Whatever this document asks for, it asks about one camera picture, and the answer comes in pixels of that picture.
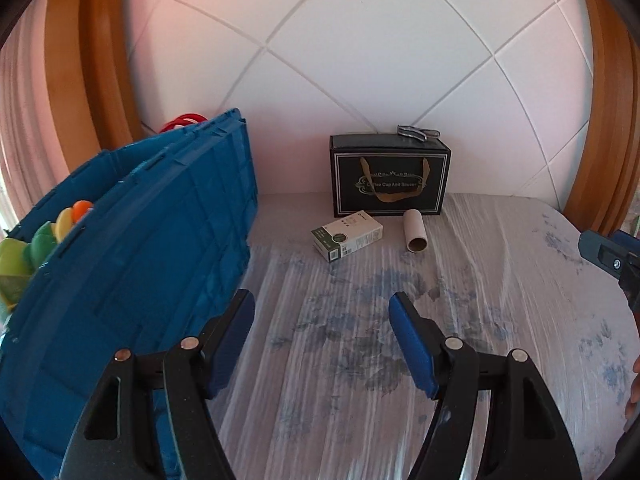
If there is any black gift box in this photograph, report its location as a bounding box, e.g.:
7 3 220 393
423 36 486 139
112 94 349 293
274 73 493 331
329 133 452 217

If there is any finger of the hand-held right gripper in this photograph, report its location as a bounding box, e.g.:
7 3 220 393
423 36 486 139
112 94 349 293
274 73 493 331
577 230 640 311
614 230 640 257

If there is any wooden wall frame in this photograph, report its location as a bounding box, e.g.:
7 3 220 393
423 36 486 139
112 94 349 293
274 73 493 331
562 0 640 236
45 0 143 171

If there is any blue plastic crate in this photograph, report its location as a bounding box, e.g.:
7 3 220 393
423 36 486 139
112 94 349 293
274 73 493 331
0 108 260 480

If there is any yellow duck plush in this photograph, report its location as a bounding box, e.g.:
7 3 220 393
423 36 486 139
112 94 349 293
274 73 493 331
30 200 96 268

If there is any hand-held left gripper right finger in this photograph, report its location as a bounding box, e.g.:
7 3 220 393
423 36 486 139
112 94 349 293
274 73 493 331
390 291 583 480

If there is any cardboard tube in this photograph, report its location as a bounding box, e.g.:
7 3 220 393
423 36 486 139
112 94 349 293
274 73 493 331
404 209 428 253

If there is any white box dark green end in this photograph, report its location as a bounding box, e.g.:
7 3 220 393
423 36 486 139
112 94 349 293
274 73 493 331
311 212 383 262

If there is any pink curtain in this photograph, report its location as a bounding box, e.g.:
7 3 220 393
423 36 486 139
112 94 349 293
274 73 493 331
0 35 66 231

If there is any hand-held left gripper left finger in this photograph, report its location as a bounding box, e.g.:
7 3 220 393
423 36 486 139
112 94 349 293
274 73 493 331
59 289 256 480

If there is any person's right hand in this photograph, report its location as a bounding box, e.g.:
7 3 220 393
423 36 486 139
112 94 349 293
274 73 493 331
625 355 640 433

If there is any red plastic case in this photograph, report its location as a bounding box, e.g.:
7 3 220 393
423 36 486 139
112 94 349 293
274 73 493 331
161 113 208 134

